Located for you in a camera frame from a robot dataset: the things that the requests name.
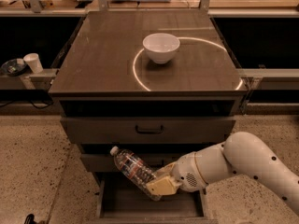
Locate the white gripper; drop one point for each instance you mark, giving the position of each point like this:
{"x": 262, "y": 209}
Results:
{"x": 185, "y": 173}

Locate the clear plastic water bottle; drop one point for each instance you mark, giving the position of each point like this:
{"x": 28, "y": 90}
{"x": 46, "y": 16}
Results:
{"x": 134, "y": 169}

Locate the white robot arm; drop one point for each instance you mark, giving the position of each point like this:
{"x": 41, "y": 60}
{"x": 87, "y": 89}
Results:
{"x": 241, "y": 154}

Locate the open bottom drawer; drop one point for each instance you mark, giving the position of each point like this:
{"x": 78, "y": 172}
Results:
{"x": 120, "y": 202}

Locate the dark wooden drawer cabinet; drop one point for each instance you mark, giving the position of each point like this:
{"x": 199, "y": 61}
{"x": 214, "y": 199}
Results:
{"x": 107, "y": 74}

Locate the white ceramic bowl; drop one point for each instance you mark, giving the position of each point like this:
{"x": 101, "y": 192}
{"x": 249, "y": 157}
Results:
{"x": 161, "y": 47}

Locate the black object at floor edge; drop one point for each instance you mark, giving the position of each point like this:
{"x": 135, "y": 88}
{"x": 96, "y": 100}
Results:
{"x": 30, "y": 219}

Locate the white paper cup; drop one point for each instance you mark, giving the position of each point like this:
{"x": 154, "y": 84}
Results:
{"x": 32, "y": 59}

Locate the dark round dish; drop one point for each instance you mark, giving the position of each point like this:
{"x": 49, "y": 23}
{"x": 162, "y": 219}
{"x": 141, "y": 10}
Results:
{"x": 14, "y": 67}

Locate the top drawer with handle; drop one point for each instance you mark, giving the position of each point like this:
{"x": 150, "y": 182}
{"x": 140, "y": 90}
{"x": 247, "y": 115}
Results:
{"x": 147, "y": 130}

